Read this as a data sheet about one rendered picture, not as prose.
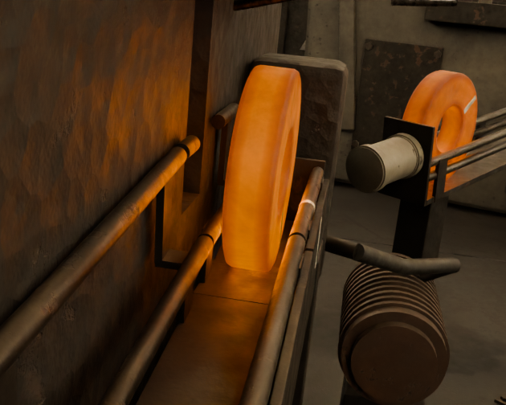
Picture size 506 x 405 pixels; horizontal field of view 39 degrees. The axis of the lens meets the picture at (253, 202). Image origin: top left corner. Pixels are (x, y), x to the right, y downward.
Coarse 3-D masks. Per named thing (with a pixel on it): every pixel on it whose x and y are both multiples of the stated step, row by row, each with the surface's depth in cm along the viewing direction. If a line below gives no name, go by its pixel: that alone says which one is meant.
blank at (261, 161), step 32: (256, 96) 48; (288, 96) 48; (256, 128) 47; (288, 128) 51; (256, 160) 46; (288, 160) 57; (224, 192) 47; (256, 192) 46; (288, 192) 59; (224, 224) 48; (256, 224) 47; (256, 256) 49
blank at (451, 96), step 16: (432, 80) 93; (448, 80) 93; (464, 80) 96; (416, 96) 93; (432, 96) 91; (448, 96) 94; (464, 96) 97; (416, 112) 92; (432, 112) 92; (448, 112) 99; (464, 112) 98; (448, 128) 100; (464, 128) 100; (448, 144) 100; (464, 144) 101; (448, 160) 99; (448, 176) 100
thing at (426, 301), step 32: (352, 288) 92; (384, 288) 86; (416, 288) 87; (352, 320) 83; (384, 320) 81; (416, 320) 80; (352, 352) 82; (384, 352) 81; (416, 352) 80; (448, 352) 82; (352, 384) 84; (384, 384) 82; (416, 384) 81
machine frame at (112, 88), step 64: (0, 0) 23; (64, 0) 28; (128, 0) 35; (192, 0) 48; (0, 64) 23; (64, 64) 28; (128, 64) 36; (192, 64) 56; (0, 128) 24; (64, 128) 29; (128, 128) 38; (192, 128) 57; (0, 192) 25; (64, 192) 30; (128, 192) 39; (192, 192) 59; (0, 256) 25; (64, 256) 31; (128, 256) 41; (0, 320) 26; (64, 320) 32; (128, 320) 43; (64, 384) 33
